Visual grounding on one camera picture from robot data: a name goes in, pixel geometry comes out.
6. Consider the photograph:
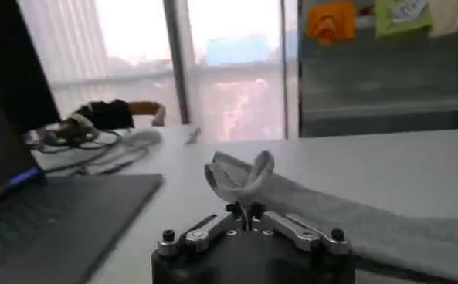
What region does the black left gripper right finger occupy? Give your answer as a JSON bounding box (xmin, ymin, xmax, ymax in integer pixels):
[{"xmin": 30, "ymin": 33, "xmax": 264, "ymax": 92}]
[{"xmin": 247, "ymin": 202, "xmax": 351, "ymax": 256}]

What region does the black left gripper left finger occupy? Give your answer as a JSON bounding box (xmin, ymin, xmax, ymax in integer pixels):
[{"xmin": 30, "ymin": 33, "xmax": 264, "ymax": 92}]
[{"xmin": 157, "ymin": 202, "xmax": 249, "ymax": 258}]

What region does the grey T-shirt with colourful print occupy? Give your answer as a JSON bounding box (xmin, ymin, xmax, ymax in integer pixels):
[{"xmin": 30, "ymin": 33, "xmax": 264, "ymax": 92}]
[{"xmin": 204, "ymin": 150, "xmax": 458, "ymax": 284}]

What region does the small dark wedge piece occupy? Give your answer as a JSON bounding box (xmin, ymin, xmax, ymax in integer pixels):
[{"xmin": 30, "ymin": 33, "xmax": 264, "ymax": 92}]
[{"xmin": 185, "ymin": 126, "xmax": 202, "ymax": 146}]

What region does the pale grey flat object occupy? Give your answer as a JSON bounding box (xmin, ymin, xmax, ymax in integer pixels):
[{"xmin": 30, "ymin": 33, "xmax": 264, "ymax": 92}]
[{"xmin": 122, "ymin": 128, "xmax": 163, "ymax": 150}]

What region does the dark grey laptop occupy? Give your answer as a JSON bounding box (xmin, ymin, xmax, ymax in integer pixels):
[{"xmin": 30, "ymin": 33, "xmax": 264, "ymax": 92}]
[{"xmin": 0, "ymin": 0, "xmax": 164, "ymax": 284}]

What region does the black cable bundle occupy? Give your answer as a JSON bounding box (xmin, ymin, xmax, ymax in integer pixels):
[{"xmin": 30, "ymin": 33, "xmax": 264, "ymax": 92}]
[{"xmin": 23, "ymin": 129, "xmax": 151, "ymax": 177}]

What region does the grey window frame pillar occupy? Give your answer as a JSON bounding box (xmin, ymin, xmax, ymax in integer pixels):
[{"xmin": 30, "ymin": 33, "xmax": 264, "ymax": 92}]
[{"xmin": 162, "ymin": 0, "xmax": 191, "ymax": 125}]

